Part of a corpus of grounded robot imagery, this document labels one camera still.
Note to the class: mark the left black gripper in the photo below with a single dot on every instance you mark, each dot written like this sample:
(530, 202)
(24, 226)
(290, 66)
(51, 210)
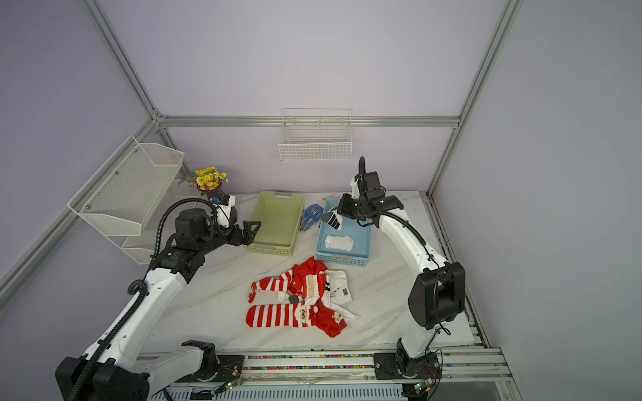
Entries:
(248, 237)

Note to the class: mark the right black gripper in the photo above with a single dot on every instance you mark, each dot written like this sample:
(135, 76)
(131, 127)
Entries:
(344, 207)

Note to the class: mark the plain white sock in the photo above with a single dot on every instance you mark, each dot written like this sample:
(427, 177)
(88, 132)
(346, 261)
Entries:
(342, 243)

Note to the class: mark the red snowflake sock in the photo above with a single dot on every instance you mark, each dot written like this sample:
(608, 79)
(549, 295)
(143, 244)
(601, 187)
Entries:
(308, 281)

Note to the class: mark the white grey sport sock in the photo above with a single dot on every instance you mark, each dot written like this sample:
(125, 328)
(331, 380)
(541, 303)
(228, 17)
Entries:
(333, 219)

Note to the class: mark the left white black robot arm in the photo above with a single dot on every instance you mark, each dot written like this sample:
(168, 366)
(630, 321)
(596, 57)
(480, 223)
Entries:
(108, 370)

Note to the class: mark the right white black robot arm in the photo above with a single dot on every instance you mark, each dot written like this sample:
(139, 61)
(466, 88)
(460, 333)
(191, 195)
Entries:
(438, 293)

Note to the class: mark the green plastic basket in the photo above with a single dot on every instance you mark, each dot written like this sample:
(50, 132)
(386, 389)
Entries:
(280, 214)

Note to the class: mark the blue plastic basket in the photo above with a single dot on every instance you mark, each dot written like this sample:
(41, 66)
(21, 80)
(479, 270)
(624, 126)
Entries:
(360, 254)

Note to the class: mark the blue dotted work glove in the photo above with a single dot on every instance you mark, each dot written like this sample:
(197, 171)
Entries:
(311, 216)

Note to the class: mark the dark glass vase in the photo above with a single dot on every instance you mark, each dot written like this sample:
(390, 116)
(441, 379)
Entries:
(223, 193)

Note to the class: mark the yellow flower bouquet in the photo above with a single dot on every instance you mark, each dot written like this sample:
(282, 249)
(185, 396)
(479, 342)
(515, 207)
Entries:
(207, 179)

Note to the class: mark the white sock black stripes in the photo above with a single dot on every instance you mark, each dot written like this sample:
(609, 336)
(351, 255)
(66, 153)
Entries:
(339, 292)

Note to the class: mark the red white striped santa sock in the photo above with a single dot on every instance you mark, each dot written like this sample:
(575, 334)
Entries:
(278, 315)

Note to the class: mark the white two-tier mesh shelf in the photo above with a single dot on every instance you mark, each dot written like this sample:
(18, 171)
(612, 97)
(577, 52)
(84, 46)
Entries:
(125, 199)

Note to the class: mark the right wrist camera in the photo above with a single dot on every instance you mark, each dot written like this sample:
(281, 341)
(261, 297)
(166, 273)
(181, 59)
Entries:
(354, 185)

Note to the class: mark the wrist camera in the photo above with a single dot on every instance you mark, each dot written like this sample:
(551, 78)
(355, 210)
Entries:
(354, 185)
(226, 219)

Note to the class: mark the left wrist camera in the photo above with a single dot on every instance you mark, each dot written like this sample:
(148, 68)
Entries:
(226, 219)

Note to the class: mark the white wire wall basket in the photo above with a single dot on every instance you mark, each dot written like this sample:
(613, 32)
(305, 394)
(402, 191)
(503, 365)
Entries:
(309, 135)

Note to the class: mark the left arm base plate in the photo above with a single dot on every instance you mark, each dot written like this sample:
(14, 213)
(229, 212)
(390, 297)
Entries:
(230, 367)

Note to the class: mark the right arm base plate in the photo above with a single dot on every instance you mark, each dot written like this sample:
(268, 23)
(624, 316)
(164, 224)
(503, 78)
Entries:
(395, 366)

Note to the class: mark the aluminium rail bench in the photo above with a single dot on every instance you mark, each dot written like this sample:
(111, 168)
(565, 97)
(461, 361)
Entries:
(457, 365)

